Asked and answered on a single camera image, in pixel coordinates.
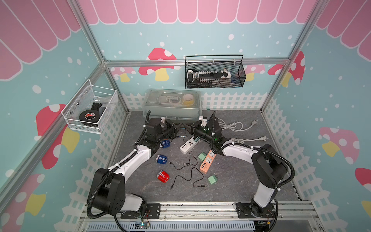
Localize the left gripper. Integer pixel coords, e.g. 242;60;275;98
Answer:
156;119;183;142

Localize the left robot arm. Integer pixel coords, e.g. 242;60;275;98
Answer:
87;112;182;219

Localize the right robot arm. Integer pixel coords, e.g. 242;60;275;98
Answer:
185;112;295;218

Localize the white power strip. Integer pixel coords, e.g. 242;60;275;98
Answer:
180;137;196;154

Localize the green translucent storage box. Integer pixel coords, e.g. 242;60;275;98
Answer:
142;89;202;120

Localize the green adapter beside orange strip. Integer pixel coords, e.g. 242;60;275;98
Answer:
198;152;207;162

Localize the orange power strip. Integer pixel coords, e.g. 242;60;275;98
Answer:
200;150;216;174

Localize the green adapter front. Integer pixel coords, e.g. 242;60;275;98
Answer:
208;175;218;185

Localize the black tape roll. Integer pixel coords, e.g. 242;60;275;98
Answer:
79;109;100;126

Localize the white power cord rear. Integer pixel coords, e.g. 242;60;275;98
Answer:
217;118;259;133

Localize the white power cord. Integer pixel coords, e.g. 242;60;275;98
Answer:
231;135;268;145
217;118;259;133

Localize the white power cord front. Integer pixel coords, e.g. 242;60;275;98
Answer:
231;135;268;145

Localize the black USB cable front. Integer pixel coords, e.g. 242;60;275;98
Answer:
169;167;207;189

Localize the black wire mesh basket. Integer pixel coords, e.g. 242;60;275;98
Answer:
184;55;246;89

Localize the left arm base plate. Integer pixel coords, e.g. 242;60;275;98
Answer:
120;204;161;219

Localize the white wire basket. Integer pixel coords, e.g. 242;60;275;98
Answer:
61;80;118;134

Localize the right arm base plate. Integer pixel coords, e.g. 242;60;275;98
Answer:
235;202;276;219

